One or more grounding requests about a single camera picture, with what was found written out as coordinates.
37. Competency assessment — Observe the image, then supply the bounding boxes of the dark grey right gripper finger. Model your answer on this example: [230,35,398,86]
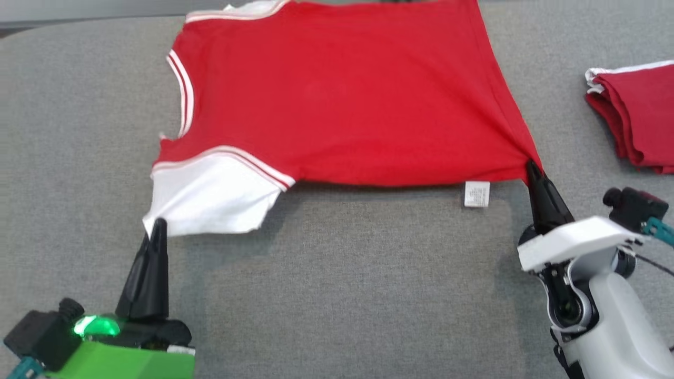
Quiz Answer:
[526,159,555,235]
[531,159,576,228]

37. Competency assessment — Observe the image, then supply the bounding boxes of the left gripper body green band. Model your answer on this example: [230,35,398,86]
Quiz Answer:
[45,313,196,379]

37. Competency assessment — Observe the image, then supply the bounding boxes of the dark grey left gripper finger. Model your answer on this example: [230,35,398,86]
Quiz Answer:
[116,219,159,320]
[143,219,170,320]

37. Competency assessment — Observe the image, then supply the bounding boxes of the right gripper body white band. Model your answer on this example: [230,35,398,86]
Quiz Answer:
[518,216,643,274]

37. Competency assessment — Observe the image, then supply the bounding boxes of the red shorts with white stripe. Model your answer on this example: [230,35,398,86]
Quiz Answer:
[584,61,674,175]

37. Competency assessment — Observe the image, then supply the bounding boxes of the red jersey with white sleeves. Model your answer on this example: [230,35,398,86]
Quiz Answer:
[143,0,543,238]

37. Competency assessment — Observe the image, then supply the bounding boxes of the grey fabric sofa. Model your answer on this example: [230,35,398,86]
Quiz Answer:
[0,0,674,379]

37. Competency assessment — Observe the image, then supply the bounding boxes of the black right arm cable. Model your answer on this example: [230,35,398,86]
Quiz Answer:
[635,253,674,277]

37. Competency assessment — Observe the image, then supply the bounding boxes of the teal right camera connector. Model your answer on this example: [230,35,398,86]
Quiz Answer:
[641,217,674,243]

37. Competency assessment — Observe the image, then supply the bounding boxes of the teal camera connector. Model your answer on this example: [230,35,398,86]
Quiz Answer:
[641,217,674,243]
[5,357,45,379]

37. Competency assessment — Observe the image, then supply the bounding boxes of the teal left camera connector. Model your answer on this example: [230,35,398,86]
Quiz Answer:
[5,357,45,379]

